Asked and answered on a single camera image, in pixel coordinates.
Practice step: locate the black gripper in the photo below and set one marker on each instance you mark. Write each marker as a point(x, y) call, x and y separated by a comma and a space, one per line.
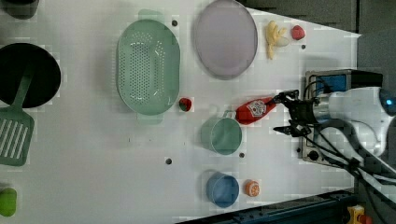
point(301, 113)

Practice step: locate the red ketchup bottle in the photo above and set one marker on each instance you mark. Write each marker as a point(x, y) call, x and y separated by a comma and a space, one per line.
point(254, 110)

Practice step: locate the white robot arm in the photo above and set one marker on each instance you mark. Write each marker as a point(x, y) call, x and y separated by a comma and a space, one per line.
point(350, 121)

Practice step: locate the black toaster oven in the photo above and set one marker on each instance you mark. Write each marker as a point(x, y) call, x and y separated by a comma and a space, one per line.
point(319, 82)

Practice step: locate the peeled banana toy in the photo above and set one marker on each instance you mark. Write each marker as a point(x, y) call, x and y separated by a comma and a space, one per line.
point(274, 38)

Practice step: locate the red strawberry toy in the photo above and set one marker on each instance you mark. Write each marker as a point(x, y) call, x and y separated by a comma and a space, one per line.
point(297, 32)

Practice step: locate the orange slice toy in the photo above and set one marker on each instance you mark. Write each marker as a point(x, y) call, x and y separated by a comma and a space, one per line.
point(252, 188)

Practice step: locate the grey round plate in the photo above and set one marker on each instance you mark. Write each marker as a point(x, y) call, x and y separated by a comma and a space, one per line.
point(226, 38)

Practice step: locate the blue cup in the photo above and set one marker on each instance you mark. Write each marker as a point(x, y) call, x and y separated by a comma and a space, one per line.
point(222, 190)

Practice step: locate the small red green strawberry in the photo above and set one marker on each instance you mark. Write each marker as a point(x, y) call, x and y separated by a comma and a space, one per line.
point(185, 104)

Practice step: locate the yellow red clamp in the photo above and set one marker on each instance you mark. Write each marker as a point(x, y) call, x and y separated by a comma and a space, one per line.
point(358, 216)

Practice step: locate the green oval colander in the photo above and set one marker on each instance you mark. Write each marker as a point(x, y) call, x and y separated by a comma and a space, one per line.
point(148, 66)

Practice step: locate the green slotted spatula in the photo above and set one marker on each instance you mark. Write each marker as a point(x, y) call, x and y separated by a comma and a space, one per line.
point(16, 127)

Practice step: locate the lime green object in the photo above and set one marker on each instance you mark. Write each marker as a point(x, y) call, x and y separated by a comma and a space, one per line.
point(8, 202)

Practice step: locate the green cup with handle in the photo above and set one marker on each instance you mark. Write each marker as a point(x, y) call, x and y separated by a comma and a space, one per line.
point(222, 135)

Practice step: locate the blue metal frame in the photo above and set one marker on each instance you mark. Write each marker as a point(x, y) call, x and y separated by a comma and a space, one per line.
point(326, 208)

